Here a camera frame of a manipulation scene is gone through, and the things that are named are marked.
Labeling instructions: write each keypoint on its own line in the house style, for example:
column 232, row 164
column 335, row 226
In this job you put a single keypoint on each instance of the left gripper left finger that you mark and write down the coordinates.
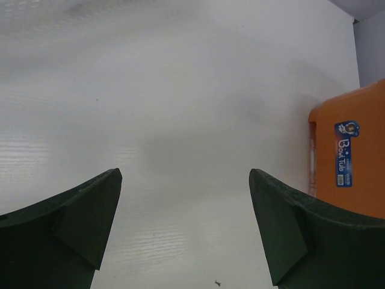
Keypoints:
column 60, row 242

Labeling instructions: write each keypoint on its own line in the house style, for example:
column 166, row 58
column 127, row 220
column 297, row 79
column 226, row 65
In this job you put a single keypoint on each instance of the orange plastic tub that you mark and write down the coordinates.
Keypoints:
column 346, row 145

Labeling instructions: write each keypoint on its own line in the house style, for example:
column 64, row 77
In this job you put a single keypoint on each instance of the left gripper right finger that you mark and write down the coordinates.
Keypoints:
column 309, row 243

